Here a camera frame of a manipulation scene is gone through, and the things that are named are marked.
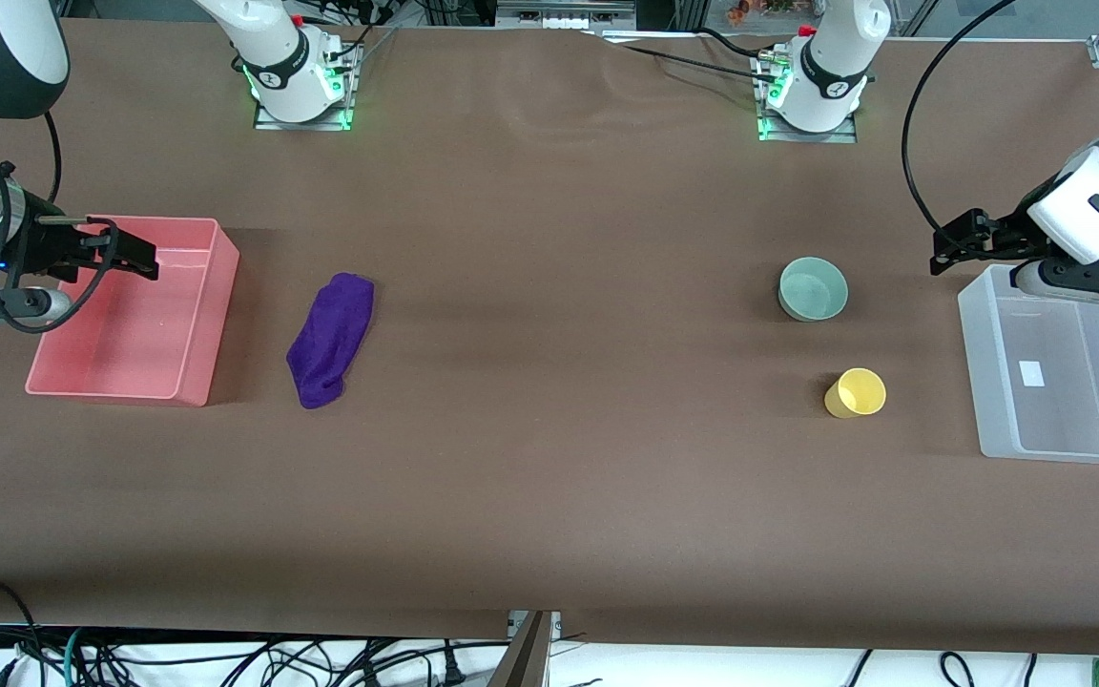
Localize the teal floor cable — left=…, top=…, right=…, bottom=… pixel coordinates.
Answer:
left=61, top=628, right=89, bottom=687

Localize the black tangled floor cable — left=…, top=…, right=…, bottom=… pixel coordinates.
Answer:
left=82, top=635, right=512, bottom=687

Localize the orange background item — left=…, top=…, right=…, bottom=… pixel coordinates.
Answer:
left=726, top=0, right=798, bottom=26

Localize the green bowl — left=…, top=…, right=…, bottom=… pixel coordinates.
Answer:
left=778, top=257, right=849, bottom=323

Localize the clear plastic bin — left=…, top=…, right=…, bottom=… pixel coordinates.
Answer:
left=957, top=264, right=1099, bottom=466

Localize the black base power cable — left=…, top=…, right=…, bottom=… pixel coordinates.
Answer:
left=597, top=27, right=784, bottom=85

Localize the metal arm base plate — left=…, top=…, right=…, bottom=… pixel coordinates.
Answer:
left=254, top=43, right=362, bottom=132
left=755, top=52, right=861, bottom=144

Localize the purple cloth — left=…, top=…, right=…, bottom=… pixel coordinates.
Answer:
left=285, top=272, right=376, bottom=410

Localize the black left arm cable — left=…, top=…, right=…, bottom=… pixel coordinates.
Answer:
left=901, top=0, right=1018, bottom=235

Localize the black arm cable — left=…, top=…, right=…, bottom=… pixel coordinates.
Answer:
left=901, top=0, right=1018, bottom=235
left=0, top=100, right=121, bottom=335

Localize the brown table cover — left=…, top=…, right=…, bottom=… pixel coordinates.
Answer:
left=0, top=19, right=1099, bottom=656

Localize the pink plastic bin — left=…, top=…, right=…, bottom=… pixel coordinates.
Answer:
left=25, top=217, right=241, bottom=408

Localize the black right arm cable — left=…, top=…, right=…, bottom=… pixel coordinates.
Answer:
left=0, top=100, right=121, bottom=335

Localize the yellow cup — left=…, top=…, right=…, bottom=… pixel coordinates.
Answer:
left=823, top=367, right=887, bottom=420

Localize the metal table edge bracket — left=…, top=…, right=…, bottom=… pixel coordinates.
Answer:
left=490, top=611, right=562, bottom=687

